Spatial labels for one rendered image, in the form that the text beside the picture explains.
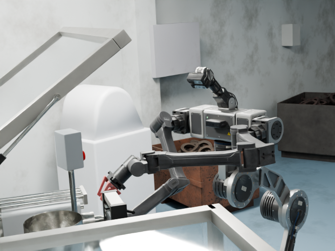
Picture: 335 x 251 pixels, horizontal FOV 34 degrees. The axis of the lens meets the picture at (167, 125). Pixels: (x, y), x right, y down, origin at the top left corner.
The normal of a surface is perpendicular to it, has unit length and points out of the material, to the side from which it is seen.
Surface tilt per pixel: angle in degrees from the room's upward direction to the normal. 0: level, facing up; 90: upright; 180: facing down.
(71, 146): 90
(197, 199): 90
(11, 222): 90
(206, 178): 90
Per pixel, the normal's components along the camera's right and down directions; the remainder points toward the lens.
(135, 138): 0.72, 0.10
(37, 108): 0.29, 0.18
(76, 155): 0.55, 0.14
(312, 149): -0.55, 0.19
